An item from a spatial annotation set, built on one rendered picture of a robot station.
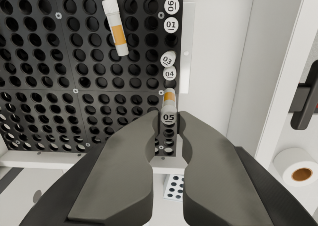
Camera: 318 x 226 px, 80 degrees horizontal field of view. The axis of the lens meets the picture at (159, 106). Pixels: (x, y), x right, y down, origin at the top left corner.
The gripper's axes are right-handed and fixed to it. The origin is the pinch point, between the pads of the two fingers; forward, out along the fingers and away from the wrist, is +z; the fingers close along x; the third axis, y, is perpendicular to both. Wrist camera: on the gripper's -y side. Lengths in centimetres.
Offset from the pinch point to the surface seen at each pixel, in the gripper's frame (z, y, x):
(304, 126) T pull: 5.8, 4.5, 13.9
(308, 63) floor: 96, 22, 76
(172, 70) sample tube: 6.0, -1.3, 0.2
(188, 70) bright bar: 12.3, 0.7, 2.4
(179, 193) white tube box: 17.6, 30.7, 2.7
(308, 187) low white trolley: 20.8, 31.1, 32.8
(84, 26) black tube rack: 7.3, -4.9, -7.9
